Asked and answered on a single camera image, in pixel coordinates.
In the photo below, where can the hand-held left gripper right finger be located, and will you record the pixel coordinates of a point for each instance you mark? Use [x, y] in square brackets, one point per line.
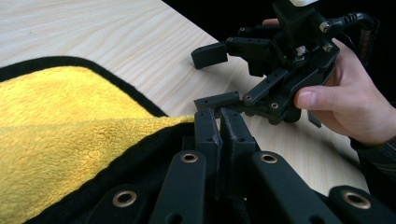
[236, 137]

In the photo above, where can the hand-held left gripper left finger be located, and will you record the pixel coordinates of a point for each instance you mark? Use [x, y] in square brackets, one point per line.
[207, 133]

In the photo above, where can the yellow and black cloth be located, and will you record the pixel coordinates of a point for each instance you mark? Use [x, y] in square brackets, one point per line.
[62, 124]

